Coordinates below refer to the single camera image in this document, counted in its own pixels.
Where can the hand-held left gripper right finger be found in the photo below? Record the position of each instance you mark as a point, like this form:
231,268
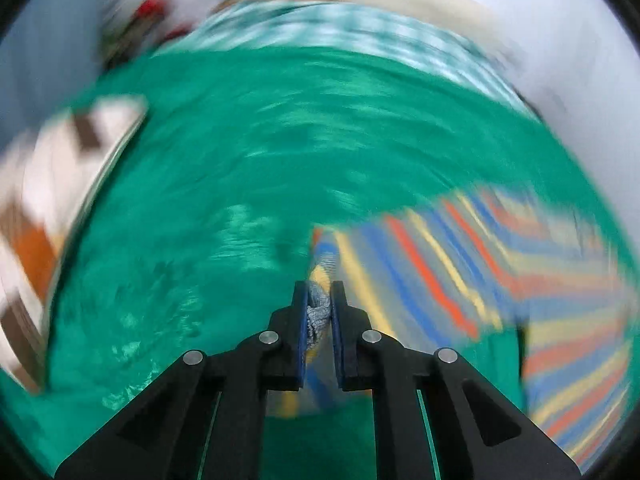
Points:
338,330

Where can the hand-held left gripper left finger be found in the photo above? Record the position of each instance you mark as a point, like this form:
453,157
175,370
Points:
300,330

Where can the striped knit sweater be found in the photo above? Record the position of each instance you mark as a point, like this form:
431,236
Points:
425,270

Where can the green plush blanket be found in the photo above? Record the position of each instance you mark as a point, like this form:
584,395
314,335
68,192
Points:
250,160

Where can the brown and white folded cloth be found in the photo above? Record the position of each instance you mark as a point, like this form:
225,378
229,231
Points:
50,185

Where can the green checked bedsheet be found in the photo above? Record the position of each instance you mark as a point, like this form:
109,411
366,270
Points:
350,25

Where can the cream headboard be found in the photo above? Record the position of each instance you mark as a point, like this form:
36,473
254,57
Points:
400,5

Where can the red and dark blurred object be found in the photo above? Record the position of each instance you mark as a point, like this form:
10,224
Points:
150,10

